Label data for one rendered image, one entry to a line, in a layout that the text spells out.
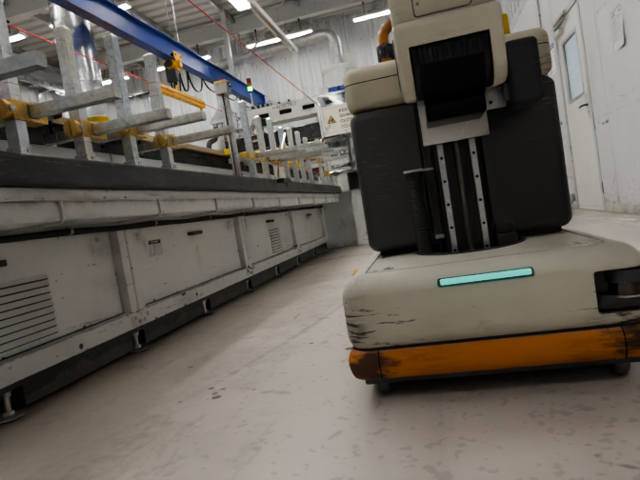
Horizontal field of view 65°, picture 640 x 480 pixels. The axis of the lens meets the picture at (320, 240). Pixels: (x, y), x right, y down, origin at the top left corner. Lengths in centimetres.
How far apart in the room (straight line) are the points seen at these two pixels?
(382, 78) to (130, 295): 129
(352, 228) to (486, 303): 481
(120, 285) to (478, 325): 145
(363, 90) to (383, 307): 63
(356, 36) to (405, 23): 1149
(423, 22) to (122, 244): 144
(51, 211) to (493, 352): 119
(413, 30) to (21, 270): 131
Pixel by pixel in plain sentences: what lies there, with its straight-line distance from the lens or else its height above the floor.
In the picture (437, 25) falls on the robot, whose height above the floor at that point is 78.
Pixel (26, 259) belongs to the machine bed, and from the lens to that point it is 179.
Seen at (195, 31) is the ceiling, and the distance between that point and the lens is 1249.
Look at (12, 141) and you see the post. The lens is 151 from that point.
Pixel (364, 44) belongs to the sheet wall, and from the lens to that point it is 1259.
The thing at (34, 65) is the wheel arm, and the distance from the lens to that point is 120.
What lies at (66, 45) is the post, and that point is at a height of 105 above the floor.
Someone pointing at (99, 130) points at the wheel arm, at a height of 80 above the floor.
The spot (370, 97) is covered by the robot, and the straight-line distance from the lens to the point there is 142.
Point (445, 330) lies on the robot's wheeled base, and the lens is 110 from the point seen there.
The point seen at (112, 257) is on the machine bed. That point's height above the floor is 39.
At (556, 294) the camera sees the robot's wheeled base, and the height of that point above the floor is 20.
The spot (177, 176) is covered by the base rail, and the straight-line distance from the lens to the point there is 208.
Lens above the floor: 43
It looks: 3 degrees down
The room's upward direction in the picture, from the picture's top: 9 degrees counter-clockwise
